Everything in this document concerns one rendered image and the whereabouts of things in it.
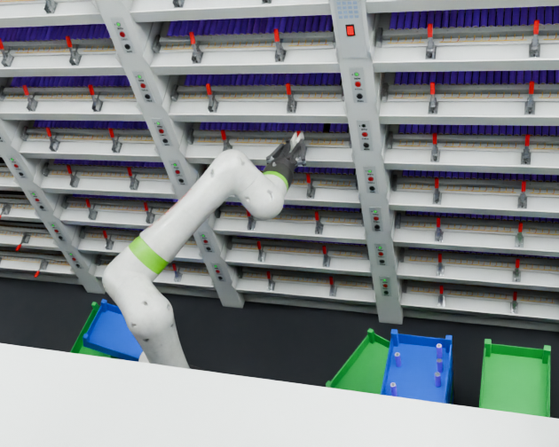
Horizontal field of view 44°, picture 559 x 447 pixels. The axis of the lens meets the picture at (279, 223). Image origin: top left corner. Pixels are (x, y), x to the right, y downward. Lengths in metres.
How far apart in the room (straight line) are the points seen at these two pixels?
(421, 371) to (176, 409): 1.68
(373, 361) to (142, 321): 1.24
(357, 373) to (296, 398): 2.03
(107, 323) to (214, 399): 2.37
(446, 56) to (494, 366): 1.03
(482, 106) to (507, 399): 0.91
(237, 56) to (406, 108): 0.53
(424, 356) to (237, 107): 1.04
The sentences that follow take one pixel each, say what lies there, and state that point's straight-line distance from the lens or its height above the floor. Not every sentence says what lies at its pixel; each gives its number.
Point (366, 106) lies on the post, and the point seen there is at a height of 1.11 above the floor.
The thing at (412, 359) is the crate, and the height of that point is 0.32.
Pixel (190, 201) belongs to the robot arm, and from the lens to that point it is 1.90.
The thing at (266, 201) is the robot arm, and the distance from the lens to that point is 1.91.
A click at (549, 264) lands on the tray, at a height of 0.37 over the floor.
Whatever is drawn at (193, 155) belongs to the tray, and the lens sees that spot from 2.43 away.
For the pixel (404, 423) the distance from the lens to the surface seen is 0.72.
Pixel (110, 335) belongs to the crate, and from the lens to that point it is 3.09.
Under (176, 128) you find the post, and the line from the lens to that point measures 2.39.
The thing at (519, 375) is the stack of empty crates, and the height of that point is 0.32.
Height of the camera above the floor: 2.36
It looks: 45 degrees down
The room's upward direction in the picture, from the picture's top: 16 degrees counter-clockwise
